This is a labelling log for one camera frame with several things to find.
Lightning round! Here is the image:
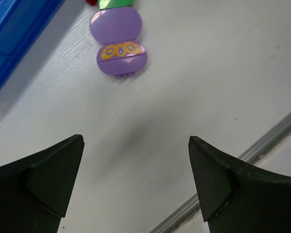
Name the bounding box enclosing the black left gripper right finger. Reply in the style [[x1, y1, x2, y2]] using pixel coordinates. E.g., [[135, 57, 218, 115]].
[[188, 135, 291, 233]]

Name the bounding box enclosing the aluminium frame rail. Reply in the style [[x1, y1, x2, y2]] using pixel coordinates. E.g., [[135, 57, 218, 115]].
[[149, 104, 291, 233]]

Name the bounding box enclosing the blue plastic sorting tray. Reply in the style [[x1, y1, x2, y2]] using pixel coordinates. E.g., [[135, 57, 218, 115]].
[[0, 0, 63, 89]]

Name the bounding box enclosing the red green curved lego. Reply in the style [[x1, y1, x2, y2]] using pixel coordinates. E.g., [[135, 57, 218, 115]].
[[86, 0, 134, 10]]

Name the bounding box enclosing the purple round lego piece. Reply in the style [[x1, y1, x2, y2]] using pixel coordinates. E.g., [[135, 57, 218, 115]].
[[90, 6, 147, 78]]

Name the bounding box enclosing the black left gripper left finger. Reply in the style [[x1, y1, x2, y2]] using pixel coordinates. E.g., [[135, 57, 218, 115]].
[[0, 134, 84, 233]]

